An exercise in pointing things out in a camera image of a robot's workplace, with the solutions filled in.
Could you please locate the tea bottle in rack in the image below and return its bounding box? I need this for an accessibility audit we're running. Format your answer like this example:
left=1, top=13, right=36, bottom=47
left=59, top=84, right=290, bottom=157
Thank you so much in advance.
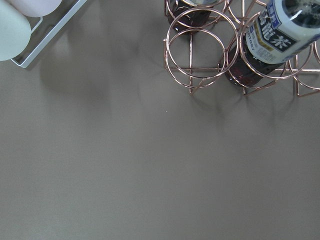
left=242, top=0, right=320, bottom=75

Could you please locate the pale green cup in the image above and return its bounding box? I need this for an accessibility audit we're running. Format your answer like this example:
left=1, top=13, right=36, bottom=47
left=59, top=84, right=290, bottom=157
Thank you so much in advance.
left=0, top=0, right=31, bottom=61

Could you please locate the pale pink cup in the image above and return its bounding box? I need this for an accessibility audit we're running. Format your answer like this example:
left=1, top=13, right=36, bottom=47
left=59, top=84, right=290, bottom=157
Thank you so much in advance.
left=9, top=0, right=62, bottom=17

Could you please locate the copper wire bottle rack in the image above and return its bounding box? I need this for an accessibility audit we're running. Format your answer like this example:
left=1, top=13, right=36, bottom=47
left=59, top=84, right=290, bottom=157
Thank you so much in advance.
left=163, top=0, right=320, bottom=97

